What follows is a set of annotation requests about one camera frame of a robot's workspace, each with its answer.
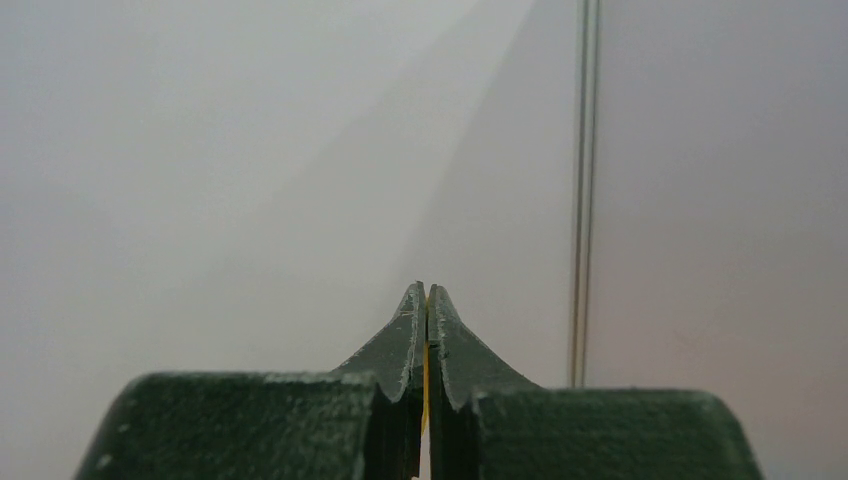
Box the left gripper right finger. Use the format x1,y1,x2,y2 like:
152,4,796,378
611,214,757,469
428,285,762,479

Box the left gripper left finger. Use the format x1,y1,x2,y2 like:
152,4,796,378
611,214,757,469
76,282,426,479

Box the yellow thin cable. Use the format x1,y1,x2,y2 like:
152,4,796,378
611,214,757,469
421,298,432,480

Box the right aluminium frame post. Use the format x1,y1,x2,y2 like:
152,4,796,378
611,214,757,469
568,0,601,388

